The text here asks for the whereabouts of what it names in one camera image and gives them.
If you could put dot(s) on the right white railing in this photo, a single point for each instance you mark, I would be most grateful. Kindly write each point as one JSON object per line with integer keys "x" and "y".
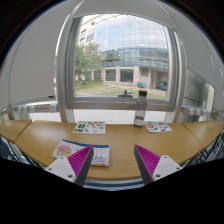
{"x": 206, "y": 114}

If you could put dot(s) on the left sticker sheet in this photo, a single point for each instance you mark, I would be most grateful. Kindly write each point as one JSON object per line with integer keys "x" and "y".
{"x": 90, "y": 127}

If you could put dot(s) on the left white railing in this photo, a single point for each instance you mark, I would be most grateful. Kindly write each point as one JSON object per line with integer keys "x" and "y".
{"x": 35, "y": 111}

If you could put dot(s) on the black window handle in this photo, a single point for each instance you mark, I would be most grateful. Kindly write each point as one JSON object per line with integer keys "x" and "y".
{"x": 126, "y": 94}

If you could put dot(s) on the sticker sheet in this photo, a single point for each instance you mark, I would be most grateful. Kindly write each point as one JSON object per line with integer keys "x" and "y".
{"x": 157, "y": 127}
{"x": 90, "y": 127}

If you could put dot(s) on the white cartoon printed towel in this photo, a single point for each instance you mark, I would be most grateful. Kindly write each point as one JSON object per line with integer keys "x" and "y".
{"x": 100, "y": 158}

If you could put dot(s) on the white window frame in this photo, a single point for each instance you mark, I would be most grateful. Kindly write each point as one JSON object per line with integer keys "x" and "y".
{"x": 125, "y": 50}

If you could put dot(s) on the white railing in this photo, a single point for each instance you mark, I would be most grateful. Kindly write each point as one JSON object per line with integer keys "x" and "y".
{"x": 206, "y": 114}
{"x": 35, "y": 111}

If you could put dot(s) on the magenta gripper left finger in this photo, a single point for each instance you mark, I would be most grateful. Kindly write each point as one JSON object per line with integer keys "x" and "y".
{"x": 73, "y": 168}

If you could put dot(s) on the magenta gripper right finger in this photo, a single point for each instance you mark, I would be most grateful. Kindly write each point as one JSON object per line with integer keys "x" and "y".
{"x": 152, "y": 166}

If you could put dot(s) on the right sticker sheet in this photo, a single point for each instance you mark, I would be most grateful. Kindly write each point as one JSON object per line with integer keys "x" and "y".
{"x": 157, "y": 127}

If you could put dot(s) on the clear water bottle black cap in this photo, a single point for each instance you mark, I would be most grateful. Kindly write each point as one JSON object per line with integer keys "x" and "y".
{"x": 141, "y": 105}

